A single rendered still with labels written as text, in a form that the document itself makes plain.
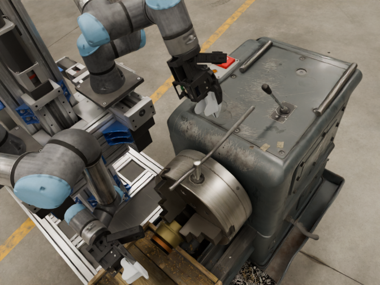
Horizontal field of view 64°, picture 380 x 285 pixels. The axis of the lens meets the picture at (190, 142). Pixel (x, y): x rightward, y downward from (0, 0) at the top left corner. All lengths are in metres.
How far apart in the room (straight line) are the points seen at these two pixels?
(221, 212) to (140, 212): 1.23
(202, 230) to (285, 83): 0.57
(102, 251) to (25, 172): 0.33
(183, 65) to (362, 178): 1.97
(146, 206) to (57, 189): 1.32
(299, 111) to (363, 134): 1.78
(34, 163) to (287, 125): 0.71
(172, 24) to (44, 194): 0.48
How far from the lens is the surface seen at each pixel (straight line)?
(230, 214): 0.90
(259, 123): 0.97
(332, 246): 2.19
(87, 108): 1.46
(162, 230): 0.95
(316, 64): 1.21
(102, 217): 1.16
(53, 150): 0.82
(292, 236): 1.57
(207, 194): 0.86
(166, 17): 0.69
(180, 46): 0.71
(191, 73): 0.74
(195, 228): 0.94
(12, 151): 1.24
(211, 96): 0.79
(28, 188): 0.80
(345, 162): 2.55
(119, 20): 0.76
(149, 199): 2.08
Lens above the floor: 1.97
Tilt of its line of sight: 50 degrees down
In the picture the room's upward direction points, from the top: 11 degrees counter-clockwise
